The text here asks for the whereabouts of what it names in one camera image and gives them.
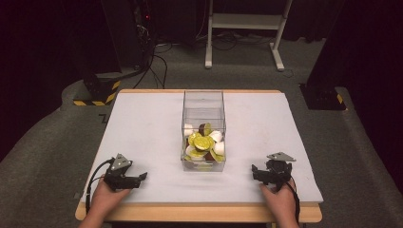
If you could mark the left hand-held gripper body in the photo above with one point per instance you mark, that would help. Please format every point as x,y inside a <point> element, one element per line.
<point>118,172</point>

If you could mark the person's right hand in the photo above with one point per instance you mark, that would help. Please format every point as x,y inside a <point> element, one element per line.
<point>280,202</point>

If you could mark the person's left hand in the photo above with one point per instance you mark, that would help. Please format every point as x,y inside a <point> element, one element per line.
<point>106,198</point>

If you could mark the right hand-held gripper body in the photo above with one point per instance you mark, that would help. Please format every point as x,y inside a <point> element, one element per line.
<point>278,169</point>

